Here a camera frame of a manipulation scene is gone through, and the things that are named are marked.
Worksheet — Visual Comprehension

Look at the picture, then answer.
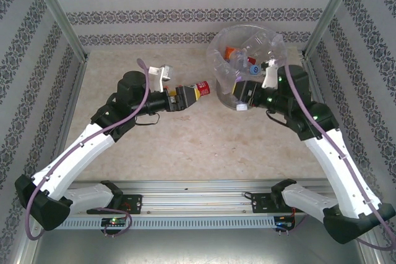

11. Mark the red label bottle orange cap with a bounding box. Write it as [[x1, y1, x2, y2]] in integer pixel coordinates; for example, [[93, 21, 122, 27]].
[[193, 80, 212, 101]]

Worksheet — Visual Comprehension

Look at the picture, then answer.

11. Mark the orange juice bottle orange cap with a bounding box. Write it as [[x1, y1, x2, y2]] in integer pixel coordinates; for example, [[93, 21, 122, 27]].
[[224, 46, 238, 61]]

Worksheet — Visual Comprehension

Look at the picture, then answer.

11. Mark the clear plastic bottle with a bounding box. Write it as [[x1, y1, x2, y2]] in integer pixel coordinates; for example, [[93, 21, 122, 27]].
[[244, 32, 275, 57]]

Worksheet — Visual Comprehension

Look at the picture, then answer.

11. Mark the grey metal mesh bin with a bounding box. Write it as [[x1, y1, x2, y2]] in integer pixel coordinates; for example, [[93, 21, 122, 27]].
[[213, 24, 287, 112]]

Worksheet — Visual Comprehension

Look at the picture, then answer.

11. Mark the clear plastic bin liner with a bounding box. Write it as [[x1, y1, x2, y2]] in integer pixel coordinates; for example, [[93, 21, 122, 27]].
[[205, 23, 288, 96]]

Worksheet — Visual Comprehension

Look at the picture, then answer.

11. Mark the small circuit board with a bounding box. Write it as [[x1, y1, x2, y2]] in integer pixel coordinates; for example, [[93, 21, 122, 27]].
[[276, 215, 296, 232], [101, 217, 128, 227]]

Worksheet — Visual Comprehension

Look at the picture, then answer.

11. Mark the grey metal base panel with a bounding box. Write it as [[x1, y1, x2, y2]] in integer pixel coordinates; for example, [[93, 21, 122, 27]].
[[30, 229, 363, 264]]

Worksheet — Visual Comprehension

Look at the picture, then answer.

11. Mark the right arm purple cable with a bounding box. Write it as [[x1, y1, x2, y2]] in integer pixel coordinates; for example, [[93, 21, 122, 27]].
[[284, 64, 396, 251]]

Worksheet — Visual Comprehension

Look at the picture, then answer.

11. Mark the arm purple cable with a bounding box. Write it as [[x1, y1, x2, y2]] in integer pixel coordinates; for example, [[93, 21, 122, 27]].
[[284, 64, 396, 251], [25, 58, 150, 242]]

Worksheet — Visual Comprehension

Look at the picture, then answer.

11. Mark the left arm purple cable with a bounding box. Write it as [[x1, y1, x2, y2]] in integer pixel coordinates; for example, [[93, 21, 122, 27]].
[[25, 58, 150, 242]]

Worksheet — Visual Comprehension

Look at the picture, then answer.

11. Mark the aluminium frame post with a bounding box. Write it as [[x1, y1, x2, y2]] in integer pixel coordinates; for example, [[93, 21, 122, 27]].
[[26, 0, 89, 62], [302, 0, 363, 59]]

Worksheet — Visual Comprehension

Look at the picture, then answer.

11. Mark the wide aluminium base rail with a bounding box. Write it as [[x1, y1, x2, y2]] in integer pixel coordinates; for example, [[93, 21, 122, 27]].
[[66, 179, 334, 218]]

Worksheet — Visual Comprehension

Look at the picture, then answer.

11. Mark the grey slotted cable duct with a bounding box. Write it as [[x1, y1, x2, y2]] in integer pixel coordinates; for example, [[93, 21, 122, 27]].
[[58, 216, 277, 230]]

